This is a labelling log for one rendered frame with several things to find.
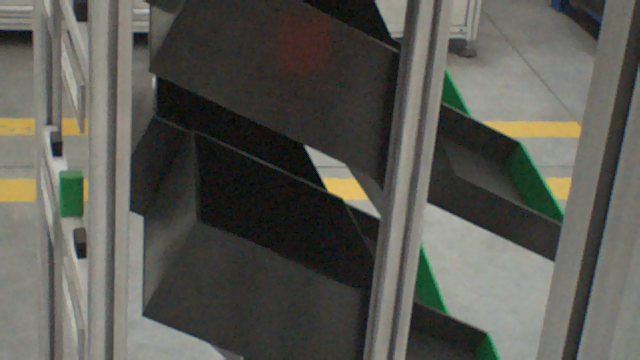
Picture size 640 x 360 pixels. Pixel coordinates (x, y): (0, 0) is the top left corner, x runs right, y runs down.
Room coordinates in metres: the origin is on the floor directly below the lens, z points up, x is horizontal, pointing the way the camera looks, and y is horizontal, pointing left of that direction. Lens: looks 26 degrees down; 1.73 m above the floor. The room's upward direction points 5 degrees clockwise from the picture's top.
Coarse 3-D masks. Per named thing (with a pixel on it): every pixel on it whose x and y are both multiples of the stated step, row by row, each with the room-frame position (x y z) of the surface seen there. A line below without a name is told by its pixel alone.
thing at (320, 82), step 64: (192, 0) 0.64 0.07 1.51; (256, 0) 0.65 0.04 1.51; (320, 0) 0.78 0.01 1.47; (192, 64) 0.64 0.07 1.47; (256, 64) 0.65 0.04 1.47; (320, 64) 0.66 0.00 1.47; (384, 64) 0.66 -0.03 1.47; (320, 128) 0.66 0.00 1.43; (384, 128) 0.66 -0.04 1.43; (448, 128) 0.80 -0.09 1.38; (448, 192) 0.67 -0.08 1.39; (512, 192) 0.76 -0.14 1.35
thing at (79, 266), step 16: (64, 0) 0.73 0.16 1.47; (80, 32) 0.67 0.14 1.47; (80, 48) 0.66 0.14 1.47; (80, 64) 0.66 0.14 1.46; (48, 128) 0.88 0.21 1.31; (48, 144) 0.85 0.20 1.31; (48, 160) 0.84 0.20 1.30; (64, 160) 0.83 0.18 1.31; (368, 176) 0.69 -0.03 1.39; (368, 192) 0.68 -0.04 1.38; (64, 224) 0.74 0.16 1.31; (80, 224) 0.73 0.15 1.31; (80, 272) 0.67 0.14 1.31; (80, 288) 0.66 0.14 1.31; (80, 304) 0.65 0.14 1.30
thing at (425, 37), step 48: (96, 0) 0.58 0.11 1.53; (432, 0) 0.63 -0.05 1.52; (48, 48) 0.89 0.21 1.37; (96, 48) 0.58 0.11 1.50; (432, 48) 0.64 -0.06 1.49; (48, 96) 0.89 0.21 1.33; (96, 96) 0.58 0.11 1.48; (432, 96) 0.64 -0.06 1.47; (96, 144) 0.58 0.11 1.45; (432, 144) 0.64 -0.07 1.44; (96, 192) 0.58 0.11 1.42; (384, 192) 0.65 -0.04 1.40; (48, 240) 0.89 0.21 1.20; (96, 240) 0.58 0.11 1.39; (384, 240) 0.64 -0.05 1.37; (48, 288) 0.89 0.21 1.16; (96, 288) 0.58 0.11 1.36; (384, 288) 0.63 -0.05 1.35; (48, 336) 0.89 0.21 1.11; (96, 336) 0.58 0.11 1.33; (384, 336) 0.63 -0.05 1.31
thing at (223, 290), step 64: (192, 128) 0.77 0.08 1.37; (192, 192) 0.69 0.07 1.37; (256, 192) 0.78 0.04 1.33; (320, 192) 0.78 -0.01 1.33; (192, 256) 0.65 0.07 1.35; (256, 256) 0.65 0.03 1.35; (320, 256) 0.79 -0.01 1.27; (192, 320) 0.65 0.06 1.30; (256, 320) 0.65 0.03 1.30; (320, 320) 0.66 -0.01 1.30; (448, 320) 0.80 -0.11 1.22
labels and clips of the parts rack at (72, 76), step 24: (48, 0) 0.79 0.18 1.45; (48, 24) 0.79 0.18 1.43; (72, 48) 0.69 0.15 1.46; (72, 72) 0.66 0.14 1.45; (72, 96) 0.66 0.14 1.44; (48, 192) 0.81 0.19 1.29; (72, 192) 0.74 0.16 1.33; (48, 216) 0.80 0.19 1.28; (72, 288) 0.68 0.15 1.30; (72, 312) 0.66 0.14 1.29; (72, 336) 0.66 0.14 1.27
